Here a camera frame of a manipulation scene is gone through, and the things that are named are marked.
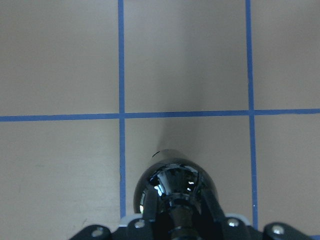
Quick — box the dark wine bottle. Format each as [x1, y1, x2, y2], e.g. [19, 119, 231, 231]
[133, 149, 219, 240]

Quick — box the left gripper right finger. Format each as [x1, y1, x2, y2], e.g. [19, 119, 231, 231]
[200, 189, 225, 240]

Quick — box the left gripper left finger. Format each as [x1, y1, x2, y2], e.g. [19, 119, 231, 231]
[142, 187, 160, 240]

